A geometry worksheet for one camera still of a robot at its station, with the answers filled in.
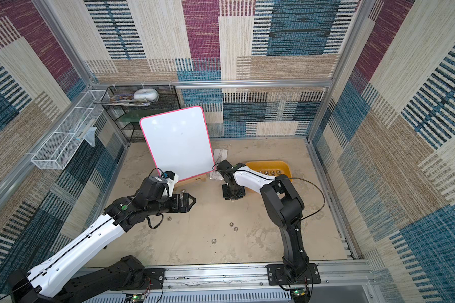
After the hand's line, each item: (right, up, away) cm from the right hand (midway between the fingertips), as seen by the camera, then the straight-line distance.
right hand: (230, 195), depth 95 cm
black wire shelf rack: (-51, +39, +1) cm, 64 cm away
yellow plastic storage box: (+23, +13, +12) cm, 29 cm away
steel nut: (-7, -17, -12) cm, 23 cm away
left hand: (-17, +3, -21) cm, 27 cm away
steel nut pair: (0, -11, -8) cm, 14 cm away
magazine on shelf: (-49, +46, -4) cm, 68 cm away
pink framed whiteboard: (-23, +26, -8) cm, 36 cm away
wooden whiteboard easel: (-17, +8, +1) cm, 19 cm away
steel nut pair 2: (+2, -13, -9) cm, 16 cm away
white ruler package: (-7, +20, +16) cm, 26 cm away
